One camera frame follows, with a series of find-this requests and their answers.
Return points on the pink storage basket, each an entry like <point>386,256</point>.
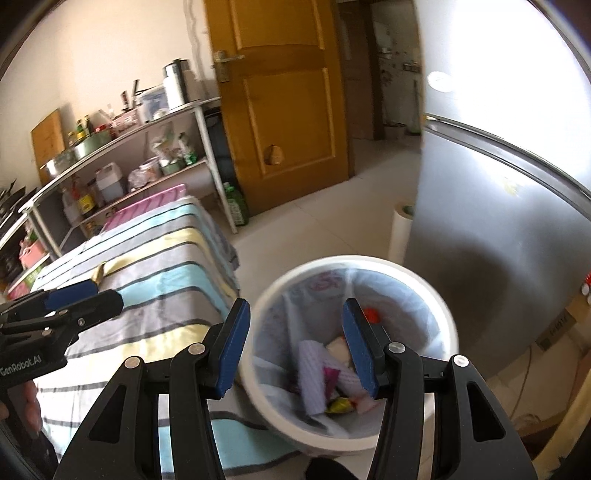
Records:
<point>30,253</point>

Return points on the white metal shelf rack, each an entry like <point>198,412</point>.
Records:
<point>128,151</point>

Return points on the olive printed wrapper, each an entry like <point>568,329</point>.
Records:
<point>340,406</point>

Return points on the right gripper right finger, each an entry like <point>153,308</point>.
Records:
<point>392,371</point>

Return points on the green plastic bottle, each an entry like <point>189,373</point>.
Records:
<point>237,206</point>

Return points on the wooden cutting board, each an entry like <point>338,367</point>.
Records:
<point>47,141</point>

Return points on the white towel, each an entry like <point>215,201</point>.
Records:
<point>311,376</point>

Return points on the white bin liner bag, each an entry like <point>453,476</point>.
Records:
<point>355,332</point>

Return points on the white round trash bin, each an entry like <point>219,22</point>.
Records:
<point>355,359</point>

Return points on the steel basin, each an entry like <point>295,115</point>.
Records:
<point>59,164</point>

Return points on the clear plastic storage box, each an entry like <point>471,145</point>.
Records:
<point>152,104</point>

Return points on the wooden door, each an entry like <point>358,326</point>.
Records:
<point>279,73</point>

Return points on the white oil jug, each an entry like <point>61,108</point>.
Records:
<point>110,182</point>

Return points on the sauce bottle yellow label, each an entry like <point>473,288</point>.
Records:
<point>83,197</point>

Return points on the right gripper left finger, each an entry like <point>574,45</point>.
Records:
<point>203,371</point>

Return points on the striped tablecloth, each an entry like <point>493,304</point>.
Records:
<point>181,283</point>

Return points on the silver refrigerator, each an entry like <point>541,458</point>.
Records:
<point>502,218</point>

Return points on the green bowl on shelf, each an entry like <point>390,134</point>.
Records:
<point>92,143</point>

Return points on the white electric kettle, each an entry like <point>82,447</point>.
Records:
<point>180,83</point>

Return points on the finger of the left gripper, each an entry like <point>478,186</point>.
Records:
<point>57,329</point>
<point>45,301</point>

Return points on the white plastic bag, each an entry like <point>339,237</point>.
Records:
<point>349,384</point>

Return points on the magenta snack wrapper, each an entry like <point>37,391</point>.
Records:
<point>331,377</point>

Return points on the red plastic trash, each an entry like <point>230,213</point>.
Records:
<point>372,315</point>

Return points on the pink utensil basket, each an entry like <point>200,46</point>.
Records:
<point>126,121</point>

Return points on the person's left hand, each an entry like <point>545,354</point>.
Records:
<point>24,397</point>

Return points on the white paper roll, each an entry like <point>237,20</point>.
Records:
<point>400,234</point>

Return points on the cardboard box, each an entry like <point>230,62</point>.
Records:
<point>573,321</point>

